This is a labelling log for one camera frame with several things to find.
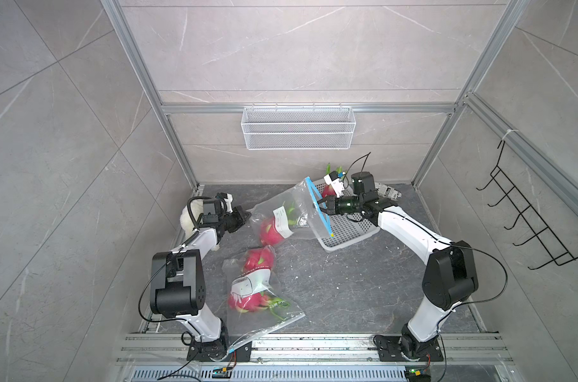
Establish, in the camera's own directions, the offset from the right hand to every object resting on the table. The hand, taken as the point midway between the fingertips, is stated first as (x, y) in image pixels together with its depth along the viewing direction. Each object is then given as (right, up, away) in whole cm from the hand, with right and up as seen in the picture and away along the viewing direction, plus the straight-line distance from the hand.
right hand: (315, 205), depth 82 cm
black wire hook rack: (+59, -12, -24) cm, 65 cm away
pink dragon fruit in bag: (-17, -11, +8) cm, 22 cm away
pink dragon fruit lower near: (-19, -31, -6) cm, 37 cm away
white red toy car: (+38, +6, +31) cm, 50 cm away
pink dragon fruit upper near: (-21, -19, -1) cm, 28 cm away
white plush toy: (-39, -2, -8) cm, 39 cm away
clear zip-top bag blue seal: (-1, -7, +8) cm, 11 cm away
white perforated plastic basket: (+14, -11, +19) cm, 26 cm away
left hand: (-24, -2, +10) cm, 26 cm away
